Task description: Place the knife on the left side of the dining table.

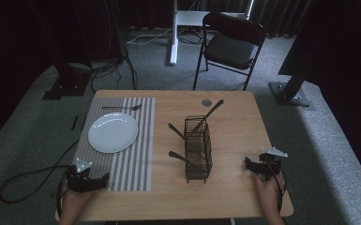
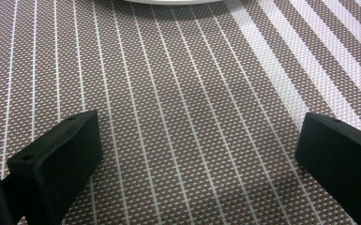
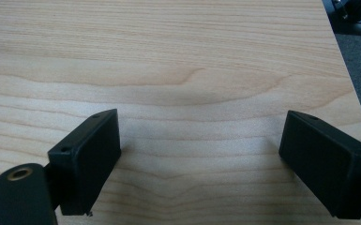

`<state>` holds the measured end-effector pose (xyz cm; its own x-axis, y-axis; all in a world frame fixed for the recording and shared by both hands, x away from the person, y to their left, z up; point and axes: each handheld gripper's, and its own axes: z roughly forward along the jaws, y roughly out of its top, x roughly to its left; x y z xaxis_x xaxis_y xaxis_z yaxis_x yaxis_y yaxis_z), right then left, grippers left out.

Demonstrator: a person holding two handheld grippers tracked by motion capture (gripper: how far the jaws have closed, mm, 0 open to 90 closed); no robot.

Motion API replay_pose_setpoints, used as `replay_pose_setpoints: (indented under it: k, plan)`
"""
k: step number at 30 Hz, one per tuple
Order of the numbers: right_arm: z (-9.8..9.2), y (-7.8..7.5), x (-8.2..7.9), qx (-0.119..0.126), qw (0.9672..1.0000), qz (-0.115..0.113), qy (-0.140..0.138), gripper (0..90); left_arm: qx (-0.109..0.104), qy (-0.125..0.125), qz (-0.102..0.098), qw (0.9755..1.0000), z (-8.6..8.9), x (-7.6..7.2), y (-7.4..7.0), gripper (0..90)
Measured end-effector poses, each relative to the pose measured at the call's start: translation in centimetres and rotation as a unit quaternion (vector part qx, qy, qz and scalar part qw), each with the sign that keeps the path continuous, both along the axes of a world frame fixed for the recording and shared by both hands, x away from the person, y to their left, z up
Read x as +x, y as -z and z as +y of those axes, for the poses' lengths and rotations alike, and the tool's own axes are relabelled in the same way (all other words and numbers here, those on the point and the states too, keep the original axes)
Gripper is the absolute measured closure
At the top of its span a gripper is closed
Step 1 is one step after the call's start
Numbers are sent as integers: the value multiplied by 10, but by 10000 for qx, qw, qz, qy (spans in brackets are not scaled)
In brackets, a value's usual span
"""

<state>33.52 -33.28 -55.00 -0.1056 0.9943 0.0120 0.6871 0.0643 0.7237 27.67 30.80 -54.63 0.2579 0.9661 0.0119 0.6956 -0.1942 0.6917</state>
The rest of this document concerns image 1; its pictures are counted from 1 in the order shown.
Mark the person's left hand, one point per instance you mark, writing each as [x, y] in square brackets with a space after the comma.
[75, 203]

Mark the small black floor strip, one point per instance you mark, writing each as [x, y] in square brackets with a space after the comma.
[74, 122]

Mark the grey round table grommet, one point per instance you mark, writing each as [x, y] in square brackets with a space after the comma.
[206, 102]

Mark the grey striped placemat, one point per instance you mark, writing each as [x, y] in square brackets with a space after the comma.
[128, 168]

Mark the person's right hand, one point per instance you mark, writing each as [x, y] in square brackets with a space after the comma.
[268, 193]

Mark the black metal stand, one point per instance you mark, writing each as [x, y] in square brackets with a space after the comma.
[67, 86]
[289, 93]

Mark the black folding chair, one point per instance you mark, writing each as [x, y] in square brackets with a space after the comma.
[231, 50]

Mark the metal fork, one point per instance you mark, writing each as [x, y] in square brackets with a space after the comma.
[128, 108]

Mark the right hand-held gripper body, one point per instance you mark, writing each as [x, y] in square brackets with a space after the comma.
[271, 162]

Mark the white round plate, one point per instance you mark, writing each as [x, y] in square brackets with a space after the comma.
[113, 132]

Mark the white desk frame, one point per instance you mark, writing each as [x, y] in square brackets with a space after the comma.
[173, 40]

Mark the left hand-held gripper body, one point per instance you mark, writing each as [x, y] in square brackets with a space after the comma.
[78, 182]

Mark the dark curtain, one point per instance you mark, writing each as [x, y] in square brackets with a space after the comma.
[281, 14]

